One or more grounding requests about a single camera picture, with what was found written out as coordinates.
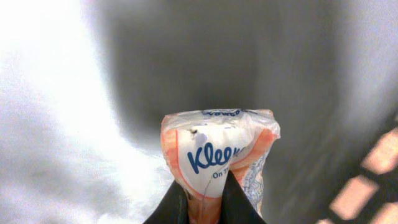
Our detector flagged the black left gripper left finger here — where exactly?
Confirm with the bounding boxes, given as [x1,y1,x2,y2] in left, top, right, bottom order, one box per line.
[143,181,189,224]

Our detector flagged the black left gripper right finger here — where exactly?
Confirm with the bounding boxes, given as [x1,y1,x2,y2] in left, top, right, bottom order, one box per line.
[220,171,266,224]

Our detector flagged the orange snack packet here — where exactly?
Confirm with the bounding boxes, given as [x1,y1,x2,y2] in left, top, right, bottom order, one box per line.
[160,109,280,223]

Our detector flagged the grey plastic mesh basket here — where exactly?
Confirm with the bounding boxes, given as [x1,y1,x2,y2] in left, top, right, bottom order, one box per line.
[1,1,397,223]

